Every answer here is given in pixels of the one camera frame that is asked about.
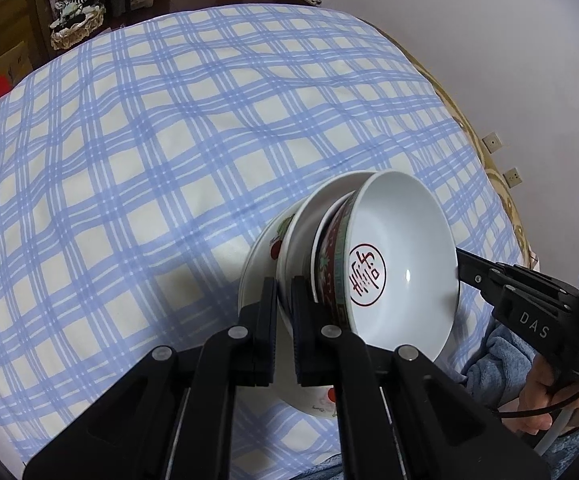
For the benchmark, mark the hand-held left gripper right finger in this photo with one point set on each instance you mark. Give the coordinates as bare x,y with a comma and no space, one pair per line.
304,345

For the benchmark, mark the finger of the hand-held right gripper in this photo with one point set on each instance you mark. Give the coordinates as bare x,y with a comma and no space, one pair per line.
474,270

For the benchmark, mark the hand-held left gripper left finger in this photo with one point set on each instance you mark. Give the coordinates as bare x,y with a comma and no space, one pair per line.
264,345

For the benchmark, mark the red bowl plain inside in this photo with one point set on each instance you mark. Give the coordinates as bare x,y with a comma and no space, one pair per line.
315,265

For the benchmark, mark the red bowl with seal mark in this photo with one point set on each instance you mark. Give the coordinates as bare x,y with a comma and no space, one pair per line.
399,240

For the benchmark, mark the large cherry plate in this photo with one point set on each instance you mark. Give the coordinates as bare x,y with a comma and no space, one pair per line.
262,255

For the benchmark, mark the white bowl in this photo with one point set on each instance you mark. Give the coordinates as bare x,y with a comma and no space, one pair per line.
299,230

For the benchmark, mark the person's right hand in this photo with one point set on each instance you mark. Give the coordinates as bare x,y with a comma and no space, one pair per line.
534,400

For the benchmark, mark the blue fleece clothing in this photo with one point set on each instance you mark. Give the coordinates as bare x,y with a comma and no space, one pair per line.
494,365

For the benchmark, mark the blue plaid cloth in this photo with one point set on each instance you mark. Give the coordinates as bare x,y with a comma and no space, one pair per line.
144,185

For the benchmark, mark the wicker basket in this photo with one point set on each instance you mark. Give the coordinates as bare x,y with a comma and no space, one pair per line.
76,25

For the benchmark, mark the closed cardboard box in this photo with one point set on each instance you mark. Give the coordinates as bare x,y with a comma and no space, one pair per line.
11,62

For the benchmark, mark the wall socket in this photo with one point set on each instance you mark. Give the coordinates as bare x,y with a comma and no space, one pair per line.
493,142
513,175

